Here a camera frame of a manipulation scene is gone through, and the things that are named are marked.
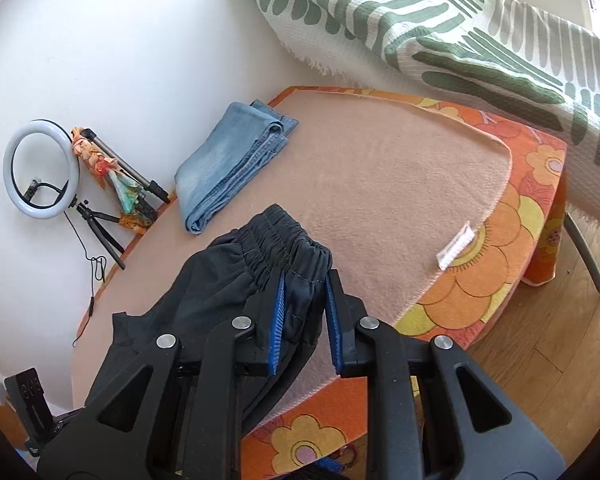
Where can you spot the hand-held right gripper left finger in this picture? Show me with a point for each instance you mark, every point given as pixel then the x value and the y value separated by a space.
pixel 275 330

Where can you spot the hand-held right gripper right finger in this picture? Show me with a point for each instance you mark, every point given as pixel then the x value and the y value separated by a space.
pixel 331 325

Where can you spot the black pants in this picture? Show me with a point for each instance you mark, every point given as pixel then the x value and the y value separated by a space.
pixel 215 280

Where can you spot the white blanket label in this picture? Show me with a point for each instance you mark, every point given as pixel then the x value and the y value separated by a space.
pixel 455 249

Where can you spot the folded blue jeans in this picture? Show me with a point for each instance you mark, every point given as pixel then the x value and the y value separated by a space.
pixel 220 160

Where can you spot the black mini tripod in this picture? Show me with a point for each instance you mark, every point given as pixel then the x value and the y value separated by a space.
pixel 88 215

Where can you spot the silver tripod pole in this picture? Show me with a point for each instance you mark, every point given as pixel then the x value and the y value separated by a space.
pixel 125 165

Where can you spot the colourful braided scarf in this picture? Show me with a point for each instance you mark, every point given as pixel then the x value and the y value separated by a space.
pixel 97 160

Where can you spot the grey metal chair leg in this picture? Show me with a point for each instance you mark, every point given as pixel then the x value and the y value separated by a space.
pixel 587 260

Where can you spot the green patterned white throw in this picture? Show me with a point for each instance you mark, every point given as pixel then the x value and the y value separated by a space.
pixel 430 10

